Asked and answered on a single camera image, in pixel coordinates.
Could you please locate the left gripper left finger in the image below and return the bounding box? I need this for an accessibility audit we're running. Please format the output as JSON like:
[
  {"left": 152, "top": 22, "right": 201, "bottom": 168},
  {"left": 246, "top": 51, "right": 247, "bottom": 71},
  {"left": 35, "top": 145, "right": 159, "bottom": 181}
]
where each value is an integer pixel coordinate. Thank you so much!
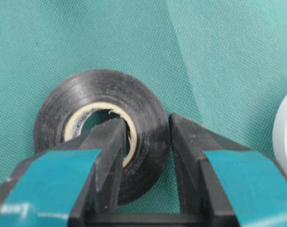
[{"left": 0, "top": 118, "right": 125, "bottom": 227}]

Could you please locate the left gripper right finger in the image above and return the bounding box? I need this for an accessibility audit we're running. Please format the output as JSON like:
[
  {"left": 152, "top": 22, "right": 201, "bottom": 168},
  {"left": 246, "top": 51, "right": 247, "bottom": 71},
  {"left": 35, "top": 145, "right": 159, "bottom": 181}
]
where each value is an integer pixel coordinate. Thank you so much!
[{"left": 169, "top": 113, "right": 287, "bottom": 227}]

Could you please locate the black tape roll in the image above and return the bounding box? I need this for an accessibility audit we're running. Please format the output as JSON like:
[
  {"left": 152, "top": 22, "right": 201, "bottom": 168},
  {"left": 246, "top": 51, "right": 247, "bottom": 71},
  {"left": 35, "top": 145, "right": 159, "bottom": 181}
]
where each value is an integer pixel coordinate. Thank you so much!
[{"left": 33, "top": 69, "right": 170, "bottom": 206}]

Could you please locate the white tape roll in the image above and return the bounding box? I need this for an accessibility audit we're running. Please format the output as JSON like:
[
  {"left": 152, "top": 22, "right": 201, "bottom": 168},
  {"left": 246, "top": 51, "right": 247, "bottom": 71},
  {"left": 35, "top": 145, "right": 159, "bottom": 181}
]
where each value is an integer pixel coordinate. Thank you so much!
[{"left": 272, "top": 95, "right": 287, "bottom": 176}]

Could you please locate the green table cloth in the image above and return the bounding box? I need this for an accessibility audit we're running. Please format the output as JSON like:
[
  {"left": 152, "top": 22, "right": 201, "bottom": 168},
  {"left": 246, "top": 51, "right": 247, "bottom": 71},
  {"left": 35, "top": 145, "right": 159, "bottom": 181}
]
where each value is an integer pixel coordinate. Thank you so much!
[{"left": 0, "top": 0, "right": 287, "bottom": 213}]

